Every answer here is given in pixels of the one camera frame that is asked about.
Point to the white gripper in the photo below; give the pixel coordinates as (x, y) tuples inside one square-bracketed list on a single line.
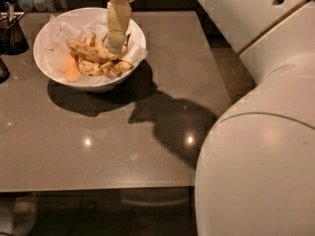
[(119, 14)]

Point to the long spotted banana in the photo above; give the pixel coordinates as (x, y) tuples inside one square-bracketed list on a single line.
[(97, 53)]

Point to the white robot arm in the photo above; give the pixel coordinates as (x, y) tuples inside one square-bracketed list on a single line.
[(255, 174)]

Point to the white ceramic bowl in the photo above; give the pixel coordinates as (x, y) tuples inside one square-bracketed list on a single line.
[(42, 49)]

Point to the white paper liner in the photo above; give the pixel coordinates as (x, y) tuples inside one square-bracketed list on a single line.
[(62, 36)]

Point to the black mesh utensil holder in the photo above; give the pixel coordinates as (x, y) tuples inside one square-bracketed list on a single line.
[(12, 38)]

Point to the dark round object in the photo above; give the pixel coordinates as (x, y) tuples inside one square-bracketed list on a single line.
[(4, 72)]

